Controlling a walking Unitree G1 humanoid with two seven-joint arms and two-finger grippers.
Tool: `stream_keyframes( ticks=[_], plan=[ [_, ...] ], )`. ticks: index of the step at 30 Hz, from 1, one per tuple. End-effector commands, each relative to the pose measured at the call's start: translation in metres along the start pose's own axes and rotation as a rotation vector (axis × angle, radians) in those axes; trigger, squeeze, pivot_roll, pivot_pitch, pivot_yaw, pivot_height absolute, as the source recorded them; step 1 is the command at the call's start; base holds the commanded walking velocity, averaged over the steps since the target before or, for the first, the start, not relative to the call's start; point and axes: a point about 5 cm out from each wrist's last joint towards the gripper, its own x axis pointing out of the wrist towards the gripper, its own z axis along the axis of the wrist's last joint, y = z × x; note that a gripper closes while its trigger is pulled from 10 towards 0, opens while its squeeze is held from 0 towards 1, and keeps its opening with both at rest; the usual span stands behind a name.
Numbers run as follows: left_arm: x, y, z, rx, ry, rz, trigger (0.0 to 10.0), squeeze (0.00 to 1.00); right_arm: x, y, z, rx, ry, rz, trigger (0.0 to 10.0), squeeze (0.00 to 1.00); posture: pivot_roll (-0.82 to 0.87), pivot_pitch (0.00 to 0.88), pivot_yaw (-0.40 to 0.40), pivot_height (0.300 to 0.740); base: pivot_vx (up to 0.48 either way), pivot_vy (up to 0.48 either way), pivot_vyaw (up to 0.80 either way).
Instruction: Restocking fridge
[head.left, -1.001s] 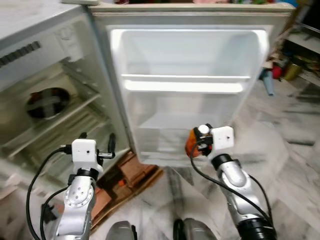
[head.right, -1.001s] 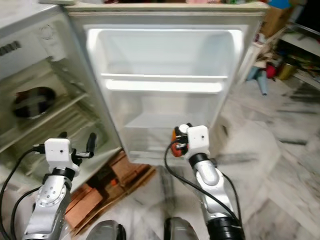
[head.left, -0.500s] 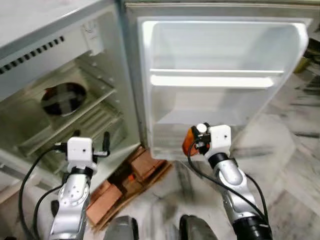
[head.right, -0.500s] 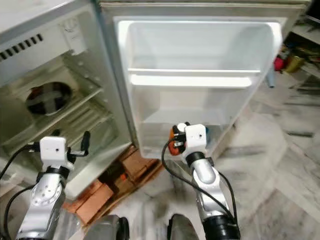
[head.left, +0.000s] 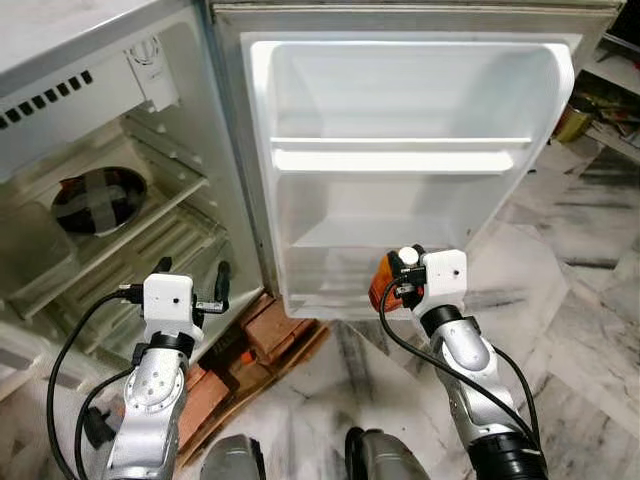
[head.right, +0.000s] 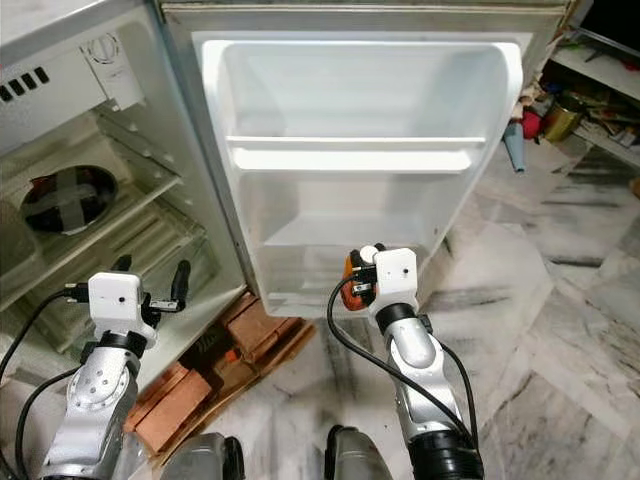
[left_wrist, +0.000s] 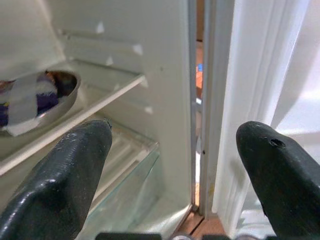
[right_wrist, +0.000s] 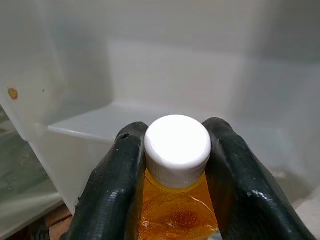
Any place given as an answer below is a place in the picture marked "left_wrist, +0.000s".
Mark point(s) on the clear glass fridge shelf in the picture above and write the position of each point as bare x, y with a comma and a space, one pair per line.
130, 175

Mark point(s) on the white fridge shelf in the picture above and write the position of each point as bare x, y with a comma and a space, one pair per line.
105, 90

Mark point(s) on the steel bowl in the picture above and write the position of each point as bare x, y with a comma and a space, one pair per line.
68, 100

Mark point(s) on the silver fridge door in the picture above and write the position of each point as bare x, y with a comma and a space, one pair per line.
250, 75

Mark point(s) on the purple white snack packet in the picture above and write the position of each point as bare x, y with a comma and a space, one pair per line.
46, 91

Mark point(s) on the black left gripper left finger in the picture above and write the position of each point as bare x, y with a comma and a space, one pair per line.
55, 190

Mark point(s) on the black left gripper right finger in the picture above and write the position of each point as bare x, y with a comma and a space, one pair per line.
287, 180

